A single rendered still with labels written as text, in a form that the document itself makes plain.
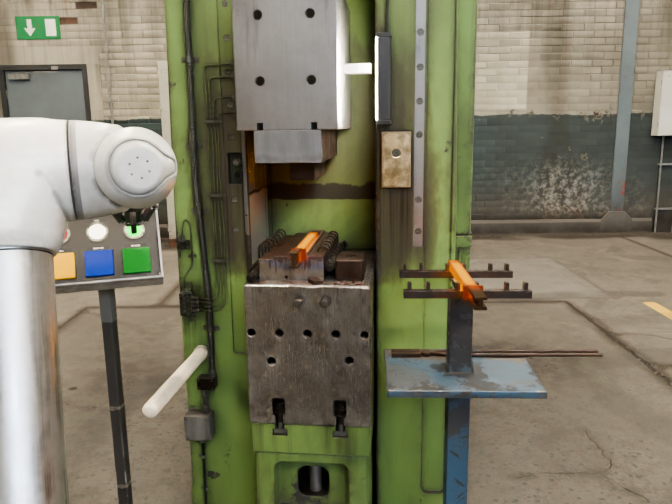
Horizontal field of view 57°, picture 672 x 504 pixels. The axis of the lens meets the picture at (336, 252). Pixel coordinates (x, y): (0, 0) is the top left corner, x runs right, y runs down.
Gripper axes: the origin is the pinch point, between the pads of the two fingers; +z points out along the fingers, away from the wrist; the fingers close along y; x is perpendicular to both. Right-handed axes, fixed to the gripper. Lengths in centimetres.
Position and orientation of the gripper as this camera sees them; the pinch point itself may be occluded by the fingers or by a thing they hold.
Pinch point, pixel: (133, 224)
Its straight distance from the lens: 175.2
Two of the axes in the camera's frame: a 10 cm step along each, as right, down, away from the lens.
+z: -2.7, 3.3, 9.0
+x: -1.7, -9.4, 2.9
